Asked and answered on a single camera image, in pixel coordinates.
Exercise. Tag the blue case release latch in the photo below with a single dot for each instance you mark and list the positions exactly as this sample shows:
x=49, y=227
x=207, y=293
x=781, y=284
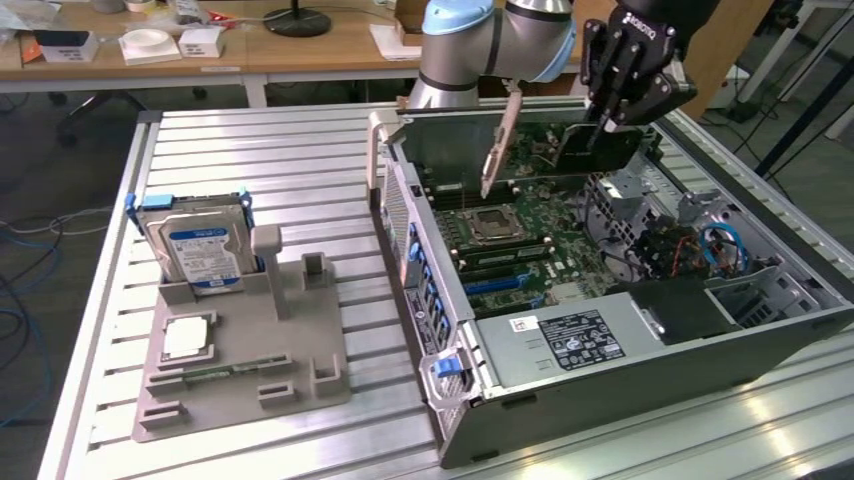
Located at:
x=446, y=370

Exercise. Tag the metal disk bay cage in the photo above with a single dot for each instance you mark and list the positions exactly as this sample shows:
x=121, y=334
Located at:
x=627, y=210

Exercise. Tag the small white cardboard box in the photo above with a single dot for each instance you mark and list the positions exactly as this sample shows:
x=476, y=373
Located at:
x=200, y=44

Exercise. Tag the open grey PC case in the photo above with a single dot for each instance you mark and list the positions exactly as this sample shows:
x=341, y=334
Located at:
x=600, y=410

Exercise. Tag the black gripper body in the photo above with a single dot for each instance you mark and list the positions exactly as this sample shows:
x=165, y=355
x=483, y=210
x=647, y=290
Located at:
x=667, y=25

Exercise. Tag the wooden cabinet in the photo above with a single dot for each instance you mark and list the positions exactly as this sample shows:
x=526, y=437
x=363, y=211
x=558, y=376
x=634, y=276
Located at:
x=727, y=60

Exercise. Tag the hard disk in blue caddy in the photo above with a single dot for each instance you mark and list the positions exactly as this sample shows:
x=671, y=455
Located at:
x=200, y=250

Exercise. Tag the CPU socket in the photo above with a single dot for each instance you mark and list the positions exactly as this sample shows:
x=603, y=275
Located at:
x=494, y=222

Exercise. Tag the silver CPU chip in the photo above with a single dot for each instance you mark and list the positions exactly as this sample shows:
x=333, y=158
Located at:
x=187, y=340

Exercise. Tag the installed black RAM stick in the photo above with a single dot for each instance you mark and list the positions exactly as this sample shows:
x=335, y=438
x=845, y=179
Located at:
x=510, y=257

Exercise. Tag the wooden desk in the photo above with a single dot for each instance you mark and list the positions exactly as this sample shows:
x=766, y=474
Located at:
x=320, y=55

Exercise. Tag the white box with round dish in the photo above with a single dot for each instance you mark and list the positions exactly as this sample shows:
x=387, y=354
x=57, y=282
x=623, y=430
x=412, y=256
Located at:
x=149, y=47

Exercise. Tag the grey power supply unit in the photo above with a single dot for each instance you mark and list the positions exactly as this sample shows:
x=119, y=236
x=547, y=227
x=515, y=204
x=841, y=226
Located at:
x=574, y=340

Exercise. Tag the white paper sheet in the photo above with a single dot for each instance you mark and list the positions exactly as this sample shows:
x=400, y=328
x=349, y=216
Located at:
x=396, y=47

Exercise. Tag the black office chair base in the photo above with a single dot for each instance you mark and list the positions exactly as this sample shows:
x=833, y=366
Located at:
x=87, y=115

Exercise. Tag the grey plastic parts rack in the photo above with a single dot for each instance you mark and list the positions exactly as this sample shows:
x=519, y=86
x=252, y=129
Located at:
x=267, y=350

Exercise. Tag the black tripod pole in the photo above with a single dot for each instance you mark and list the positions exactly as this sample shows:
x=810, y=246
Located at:
x=807, y=95

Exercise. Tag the graphics card with metal bracket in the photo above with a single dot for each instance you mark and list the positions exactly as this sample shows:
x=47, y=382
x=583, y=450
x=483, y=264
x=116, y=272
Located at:
x=587, y=150

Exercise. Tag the blue expansion slot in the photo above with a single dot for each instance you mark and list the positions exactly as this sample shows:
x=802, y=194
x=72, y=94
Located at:
x=496, y=286

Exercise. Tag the white box with black lid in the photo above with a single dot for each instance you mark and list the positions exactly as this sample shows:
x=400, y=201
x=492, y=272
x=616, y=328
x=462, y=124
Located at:
x=67, y=47

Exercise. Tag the green RAM stick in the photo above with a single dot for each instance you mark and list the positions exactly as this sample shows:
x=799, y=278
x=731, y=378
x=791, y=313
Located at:
x=220, y=372

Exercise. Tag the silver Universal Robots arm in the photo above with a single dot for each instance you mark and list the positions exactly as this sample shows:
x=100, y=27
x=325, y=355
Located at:
x=460, y=55

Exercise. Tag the green motherboard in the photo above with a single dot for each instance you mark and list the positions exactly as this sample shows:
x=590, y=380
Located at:
x=567, y=260

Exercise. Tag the black round lamp base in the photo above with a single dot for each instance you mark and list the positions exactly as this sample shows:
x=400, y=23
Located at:
x=296, y=24

